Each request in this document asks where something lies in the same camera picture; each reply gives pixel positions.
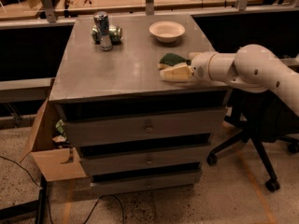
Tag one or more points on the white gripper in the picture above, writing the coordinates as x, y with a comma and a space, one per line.
200, 66

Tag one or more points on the green and yellow sponge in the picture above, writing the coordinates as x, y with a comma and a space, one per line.
171, 59

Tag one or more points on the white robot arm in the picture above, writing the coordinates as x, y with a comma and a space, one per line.
253, 68

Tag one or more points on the green soda can lying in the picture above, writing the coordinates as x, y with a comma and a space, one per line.
115, 33

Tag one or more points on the silver redbull can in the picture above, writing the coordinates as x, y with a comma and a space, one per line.
102, 23

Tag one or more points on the white ceramic bowl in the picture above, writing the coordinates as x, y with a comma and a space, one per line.
166, 31

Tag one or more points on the grey drawer cabinet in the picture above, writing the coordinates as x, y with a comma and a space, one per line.
92, 84

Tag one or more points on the black office chair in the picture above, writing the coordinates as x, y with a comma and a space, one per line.
262, 118

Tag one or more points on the middle grey drawer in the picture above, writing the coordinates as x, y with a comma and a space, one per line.
146, 159

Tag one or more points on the grey drawer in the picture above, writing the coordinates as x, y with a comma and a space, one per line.
126, 185
146, 159
111, 131

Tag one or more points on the bottom grey drawer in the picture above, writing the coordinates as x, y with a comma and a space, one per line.
126, 185

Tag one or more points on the top grey drawer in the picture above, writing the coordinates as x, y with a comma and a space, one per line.
111, 131

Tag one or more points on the open cardboard box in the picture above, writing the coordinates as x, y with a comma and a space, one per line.
54, 163

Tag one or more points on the black metal stand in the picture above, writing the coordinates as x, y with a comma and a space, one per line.
37, 206

